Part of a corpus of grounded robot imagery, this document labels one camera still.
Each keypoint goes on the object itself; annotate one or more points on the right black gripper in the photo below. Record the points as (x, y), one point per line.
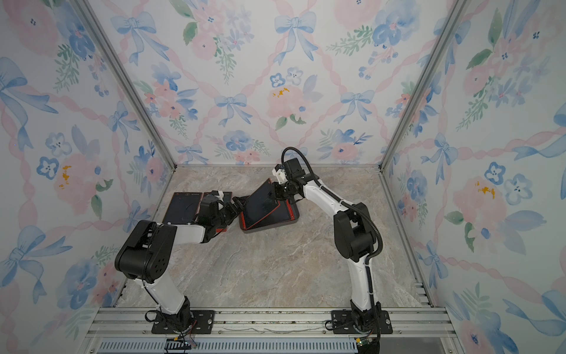
(282, 190)

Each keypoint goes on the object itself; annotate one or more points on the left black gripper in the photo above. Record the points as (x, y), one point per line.
(235, 212)

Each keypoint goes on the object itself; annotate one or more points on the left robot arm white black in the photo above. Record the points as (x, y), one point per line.
(145, 256)

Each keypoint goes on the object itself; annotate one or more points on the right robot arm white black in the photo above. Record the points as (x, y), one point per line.
(357, 239)

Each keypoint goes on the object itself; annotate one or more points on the dark grey storage box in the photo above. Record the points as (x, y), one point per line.
(247, 228)

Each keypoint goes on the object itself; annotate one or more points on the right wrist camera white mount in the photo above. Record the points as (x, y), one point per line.
(290, 170)

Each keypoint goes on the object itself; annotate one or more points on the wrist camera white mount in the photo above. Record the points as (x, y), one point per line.
(218, 194)
(290, 170)

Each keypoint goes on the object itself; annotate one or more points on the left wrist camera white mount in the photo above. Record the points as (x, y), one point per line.
(218, 194)

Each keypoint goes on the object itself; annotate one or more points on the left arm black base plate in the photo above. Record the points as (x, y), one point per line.
(191, 322)

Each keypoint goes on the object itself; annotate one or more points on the grey slotted cable duct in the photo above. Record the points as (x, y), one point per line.
(233, 345)

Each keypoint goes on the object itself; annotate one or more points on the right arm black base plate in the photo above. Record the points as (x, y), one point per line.
(354, 322)

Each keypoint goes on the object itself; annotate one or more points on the left aluminium corner post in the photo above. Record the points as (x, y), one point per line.
(100, 38)

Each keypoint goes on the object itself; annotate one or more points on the aluminium corner post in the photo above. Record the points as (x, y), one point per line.
(100, 38)
(429, 70)

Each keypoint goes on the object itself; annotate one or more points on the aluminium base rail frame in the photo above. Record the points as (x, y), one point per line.
(415, 330)

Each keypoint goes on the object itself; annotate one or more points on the right aluminium corner post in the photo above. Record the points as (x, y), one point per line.
(429, 70)

